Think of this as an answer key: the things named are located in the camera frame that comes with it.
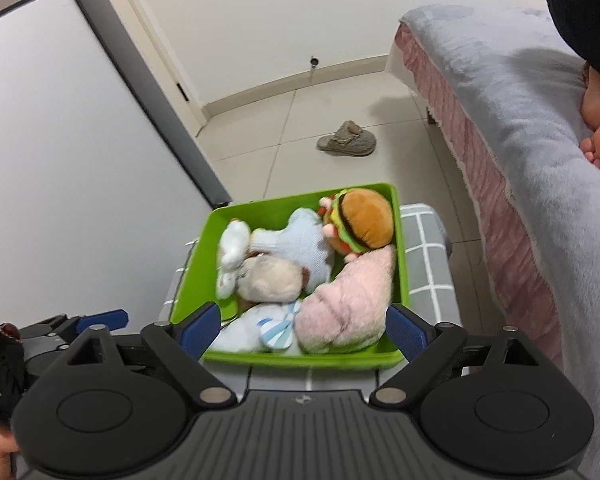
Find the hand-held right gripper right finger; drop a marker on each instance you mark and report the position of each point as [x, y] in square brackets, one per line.
[406, 332]

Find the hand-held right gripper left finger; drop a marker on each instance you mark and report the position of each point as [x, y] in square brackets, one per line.
[200, 331]

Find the white cabinet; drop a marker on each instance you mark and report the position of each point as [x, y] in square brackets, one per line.
[80, 160]

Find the hamburger plush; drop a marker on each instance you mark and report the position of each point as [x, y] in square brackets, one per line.
[365, 220]

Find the white door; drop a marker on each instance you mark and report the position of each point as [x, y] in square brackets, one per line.
[145, 35]

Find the pink fluffy plush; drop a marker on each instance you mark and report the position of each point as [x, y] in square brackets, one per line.
[350, 305]

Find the grey fleece blanket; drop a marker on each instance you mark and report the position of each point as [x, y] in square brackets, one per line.
[530, 135]

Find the grey slipper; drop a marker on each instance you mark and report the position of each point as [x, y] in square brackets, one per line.
[347, 141]

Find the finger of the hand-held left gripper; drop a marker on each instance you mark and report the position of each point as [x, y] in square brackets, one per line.
[105, 318]

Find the white blue-eared bunny plush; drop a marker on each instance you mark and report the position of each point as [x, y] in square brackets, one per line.
[250, 331]

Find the metal door stopper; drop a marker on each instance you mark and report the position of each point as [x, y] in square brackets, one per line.
[313, 62]

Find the bed with grey blanket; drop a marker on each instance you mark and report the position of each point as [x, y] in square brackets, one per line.
[480, 160]

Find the pale knitted plush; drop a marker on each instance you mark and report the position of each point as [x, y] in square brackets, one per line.
[300, 245]

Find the green plastic bin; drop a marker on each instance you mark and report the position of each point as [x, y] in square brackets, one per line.
[200, 260]

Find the beige bear plush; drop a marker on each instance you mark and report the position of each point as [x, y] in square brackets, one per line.
[270, 280]

